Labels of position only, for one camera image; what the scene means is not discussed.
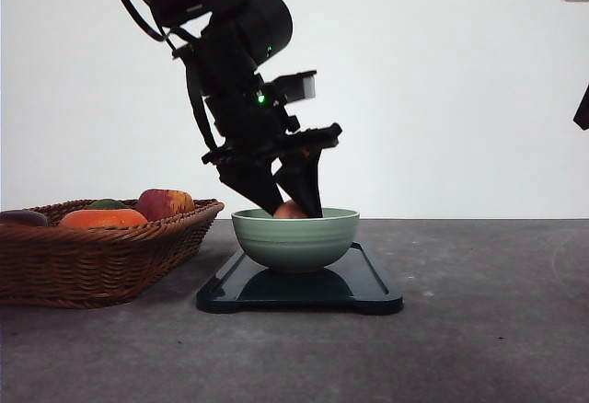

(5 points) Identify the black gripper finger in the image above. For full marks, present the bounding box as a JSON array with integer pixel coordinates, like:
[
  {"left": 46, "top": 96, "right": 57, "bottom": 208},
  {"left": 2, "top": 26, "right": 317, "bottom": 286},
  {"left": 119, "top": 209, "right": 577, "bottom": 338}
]
[{"left": 572, "top": 85, "right": 589, "bottom": 131}]

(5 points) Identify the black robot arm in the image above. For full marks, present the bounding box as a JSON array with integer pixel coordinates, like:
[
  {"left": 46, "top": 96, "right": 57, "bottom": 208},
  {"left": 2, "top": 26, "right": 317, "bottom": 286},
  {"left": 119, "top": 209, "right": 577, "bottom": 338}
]
[{"left": 135, "top": 0, "right": 343, "bottom": 218}]

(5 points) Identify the dark blue rectangular tray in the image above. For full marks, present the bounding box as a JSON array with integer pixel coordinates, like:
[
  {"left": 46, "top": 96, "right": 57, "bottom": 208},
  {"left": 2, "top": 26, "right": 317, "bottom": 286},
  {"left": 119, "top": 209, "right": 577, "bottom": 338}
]
[{"left": 196, "top": 242, "right": 404, "bottom": 315}]

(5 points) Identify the dark purple fruit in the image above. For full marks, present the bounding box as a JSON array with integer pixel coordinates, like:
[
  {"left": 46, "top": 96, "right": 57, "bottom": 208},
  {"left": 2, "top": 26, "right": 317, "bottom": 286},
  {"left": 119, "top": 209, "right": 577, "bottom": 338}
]
[{"left": 0, "top": 210, "right": 49, "bottom": 226}]

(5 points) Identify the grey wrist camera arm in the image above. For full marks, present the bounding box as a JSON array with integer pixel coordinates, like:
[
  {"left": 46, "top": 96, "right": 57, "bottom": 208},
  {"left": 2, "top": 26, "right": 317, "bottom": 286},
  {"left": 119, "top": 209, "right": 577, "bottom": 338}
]
[{"left": 273, "top": 70, "right": 317, "bottom": 102}]

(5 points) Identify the dark green fruit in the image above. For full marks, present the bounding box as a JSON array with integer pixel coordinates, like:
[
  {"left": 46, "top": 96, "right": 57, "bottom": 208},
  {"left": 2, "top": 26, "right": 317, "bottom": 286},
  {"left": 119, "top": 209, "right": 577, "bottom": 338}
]
[{"left": 87, "top": 199, "right": 128, "bottom": 209}]

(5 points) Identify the brown wicker basket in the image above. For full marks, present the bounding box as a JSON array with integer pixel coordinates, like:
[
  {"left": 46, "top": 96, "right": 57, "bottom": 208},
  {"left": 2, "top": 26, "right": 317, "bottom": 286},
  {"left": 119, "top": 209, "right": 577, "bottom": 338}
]
[{"left": 0, "top": 198, "right": 225, "bottom": 308}]

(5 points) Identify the brown egg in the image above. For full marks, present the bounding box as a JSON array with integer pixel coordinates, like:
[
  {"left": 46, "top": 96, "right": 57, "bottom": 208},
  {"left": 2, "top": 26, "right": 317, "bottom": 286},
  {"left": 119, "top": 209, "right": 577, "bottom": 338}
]
[{"left": 272, "top": 202, "right": 308, "bottom": 218}]

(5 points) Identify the orange tangerine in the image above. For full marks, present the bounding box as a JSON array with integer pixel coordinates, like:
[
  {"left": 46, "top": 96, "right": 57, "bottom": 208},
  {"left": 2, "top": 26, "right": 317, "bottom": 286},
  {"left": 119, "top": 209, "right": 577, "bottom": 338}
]
[{"left": 59, "top": 209, "right": 148, "bottom": 227}]

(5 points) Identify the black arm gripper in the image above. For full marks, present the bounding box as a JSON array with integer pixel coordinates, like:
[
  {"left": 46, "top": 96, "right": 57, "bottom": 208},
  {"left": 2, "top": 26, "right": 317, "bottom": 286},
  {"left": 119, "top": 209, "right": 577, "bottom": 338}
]
[{"left": 173, "top": 13, "right": 342, "bottom": 218}]

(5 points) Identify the red yellow apple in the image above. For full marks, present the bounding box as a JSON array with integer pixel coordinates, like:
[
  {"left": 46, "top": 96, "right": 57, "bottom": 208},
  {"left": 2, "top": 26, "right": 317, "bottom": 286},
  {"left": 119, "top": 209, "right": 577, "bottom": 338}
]
[{"left": 136, "top": 189, "right": 195, "bottom": 221}]

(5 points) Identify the green ceramic bowl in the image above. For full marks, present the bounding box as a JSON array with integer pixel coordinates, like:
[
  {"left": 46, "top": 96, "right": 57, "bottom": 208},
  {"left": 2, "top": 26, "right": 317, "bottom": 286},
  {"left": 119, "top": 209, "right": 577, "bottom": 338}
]
[{"left": 231, "top": 207, "right": 360, "bottom": 271}]

